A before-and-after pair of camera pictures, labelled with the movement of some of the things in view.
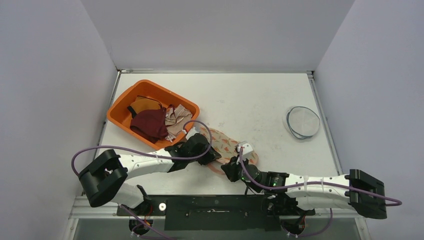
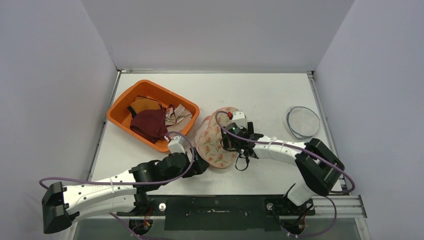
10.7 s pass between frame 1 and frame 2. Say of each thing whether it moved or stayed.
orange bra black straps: stayed
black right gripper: moved
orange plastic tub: stayed
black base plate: stayed
